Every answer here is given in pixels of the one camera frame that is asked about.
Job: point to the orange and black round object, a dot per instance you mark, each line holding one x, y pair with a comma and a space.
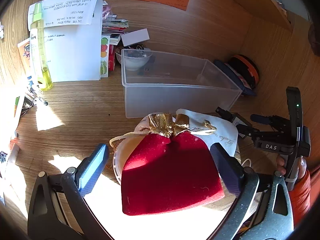
240, 83

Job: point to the wooden desktop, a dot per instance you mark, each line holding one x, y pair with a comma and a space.
82, 120

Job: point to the person's right forearm orange sleeve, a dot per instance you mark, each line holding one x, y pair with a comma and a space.
301, 200

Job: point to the fruit sticker sheet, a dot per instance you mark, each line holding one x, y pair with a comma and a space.
104, 55

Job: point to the clear plastic storage box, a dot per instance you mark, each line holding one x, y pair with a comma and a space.
175, 97

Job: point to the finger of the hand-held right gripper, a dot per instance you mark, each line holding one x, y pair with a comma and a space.
247, 131
260, 118

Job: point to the white green bottle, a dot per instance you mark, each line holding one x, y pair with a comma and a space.
19, 115

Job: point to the white ceramic bowl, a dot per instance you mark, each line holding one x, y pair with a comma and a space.
132, 62

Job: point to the pink glitter item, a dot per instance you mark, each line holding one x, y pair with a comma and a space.
106, 11

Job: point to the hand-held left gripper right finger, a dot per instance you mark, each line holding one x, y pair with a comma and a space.
226, 171

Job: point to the silver black pen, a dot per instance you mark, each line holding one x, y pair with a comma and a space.
38, 96

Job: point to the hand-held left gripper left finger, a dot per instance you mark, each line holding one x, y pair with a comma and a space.
95, 166

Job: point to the white printed paper sheet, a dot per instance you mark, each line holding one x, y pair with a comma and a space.
75, 50

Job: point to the person's right hand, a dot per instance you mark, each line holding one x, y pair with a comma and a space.
281, 163

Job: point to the cream round container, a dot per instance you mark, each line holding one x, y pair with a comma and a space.
125, 152

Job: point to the yellow spray bottle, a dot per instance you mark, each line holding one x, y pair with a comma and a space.
40, 55

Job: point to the stack of small packets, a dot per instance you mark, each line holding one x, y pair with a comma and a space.
113, 28

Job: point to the dark keyring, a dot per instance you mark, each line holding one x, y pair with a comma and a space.
136, 47

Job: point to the small red box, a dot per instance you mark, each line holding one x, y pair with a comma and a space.
112, 57

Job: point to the white blank card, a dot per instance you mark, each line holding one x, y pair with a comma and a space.
135, 37

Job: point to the white tube orange cap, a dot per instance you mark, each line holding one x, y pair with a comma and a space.
13, 157

